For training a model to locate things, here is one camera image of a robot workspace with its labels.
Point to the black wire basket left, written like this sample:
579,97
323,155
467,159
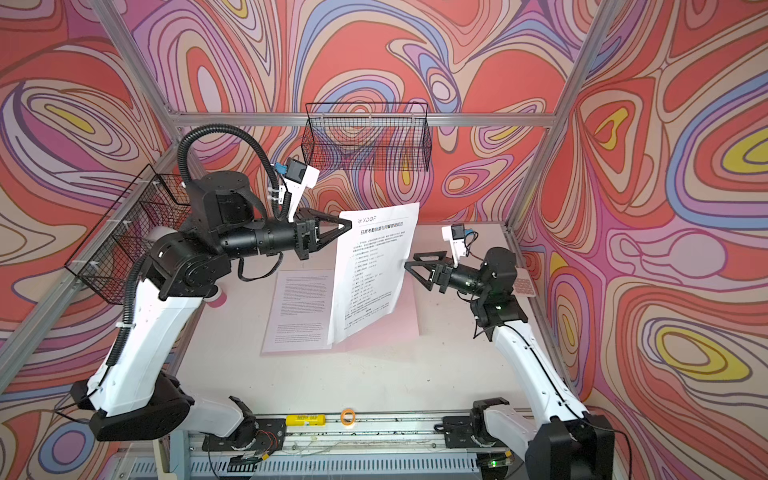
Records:
103,260

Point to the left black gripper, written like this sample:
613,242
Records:
304,234

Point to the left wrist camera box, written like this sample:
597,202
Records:
295,177

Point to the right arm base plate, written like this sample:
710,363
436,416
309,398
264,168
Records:
460,432

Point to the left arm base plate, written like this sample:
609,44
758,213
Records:
266,435

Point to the black wire basket back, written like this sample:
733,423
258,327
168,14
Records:
358,136

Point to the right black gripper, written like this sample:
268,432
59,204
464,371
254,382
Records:
441,273

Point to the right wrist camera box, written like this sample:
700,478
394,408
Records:
459,238

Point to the pink tape roll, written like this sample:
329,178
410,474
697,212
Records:
217,299

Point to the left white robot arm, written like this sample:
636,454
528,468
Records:
130,396

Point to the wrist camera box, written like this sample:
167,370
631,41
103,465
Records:
295,177
459,238

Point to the black wire basket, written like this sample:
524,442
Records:
358,136
103,260

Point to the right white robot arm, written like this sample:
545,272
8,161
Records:
563,440

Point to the printed Chinese text sheet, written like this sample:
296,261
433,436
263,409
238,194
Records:
369,267

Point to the pink file folder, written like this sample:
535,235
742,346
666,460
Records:
399,326

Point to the printed English text sheet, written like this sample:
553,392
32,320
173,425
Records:
300,313

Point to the yellow label strip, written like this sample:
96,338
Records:
305,420

